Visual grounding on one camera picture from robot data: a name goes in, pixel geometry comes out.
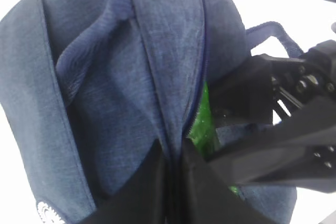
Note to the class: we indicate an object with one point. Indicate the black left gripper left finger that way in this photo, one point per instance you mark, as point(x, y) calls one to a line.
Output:
point(142, 198)

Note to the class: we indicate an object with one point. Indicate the green cucumber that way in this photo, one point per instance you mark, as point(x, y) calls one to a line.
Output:
point(203, 133)

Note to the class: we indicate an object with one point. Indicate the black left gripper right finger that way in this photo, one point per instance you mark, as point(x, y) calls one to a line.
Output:
point(204, 196)

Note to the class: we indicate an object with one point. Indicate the navy blue lunch bag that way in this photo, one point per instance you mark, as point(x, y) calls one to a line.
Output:
point(87, 86)

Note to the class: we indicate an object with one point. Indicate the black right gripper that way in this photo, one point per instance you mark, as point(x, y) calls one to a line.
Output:
point(247, 94)

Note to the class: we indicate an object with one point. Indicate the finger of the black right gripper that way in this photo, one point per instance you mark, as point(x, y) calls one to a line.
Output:
point(299, 151)

